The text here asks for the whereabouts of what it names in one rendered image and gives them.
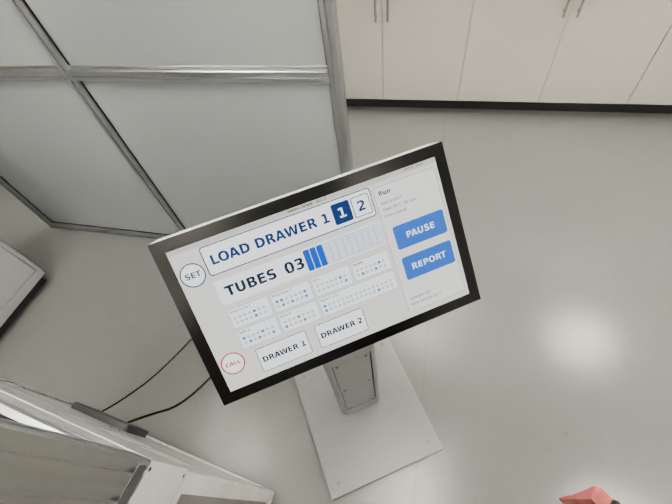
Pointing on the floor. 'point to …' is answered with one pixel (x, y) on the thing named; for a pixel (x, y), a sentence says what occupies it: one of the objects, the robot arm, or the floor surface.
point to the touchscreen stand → (365, 417)
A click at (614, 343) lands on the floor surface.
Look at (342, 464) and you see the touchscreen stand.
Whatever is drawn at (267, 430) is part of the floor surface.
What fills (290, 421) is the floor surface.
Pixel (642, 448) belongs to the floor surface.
